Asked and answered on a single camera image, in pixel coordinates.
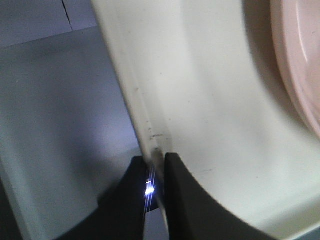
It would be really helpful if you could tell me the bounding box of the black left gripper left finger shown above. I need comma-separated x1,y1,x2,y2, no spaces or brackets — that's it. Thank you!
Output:
59,156,148,240

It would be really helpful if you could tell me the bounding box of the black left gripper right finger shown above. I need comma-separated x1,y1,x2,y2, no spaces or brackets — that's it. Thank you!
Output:
163,152,272,240

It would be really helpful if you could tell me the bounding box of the cream bear print tray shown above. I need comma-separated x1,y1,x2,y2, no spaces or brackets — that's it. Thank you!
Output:
91,0,320,240

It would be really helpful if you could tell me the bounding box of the pink round plate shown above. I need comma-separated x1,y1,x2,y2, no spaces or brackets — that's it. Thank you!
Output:
270,0,320,135

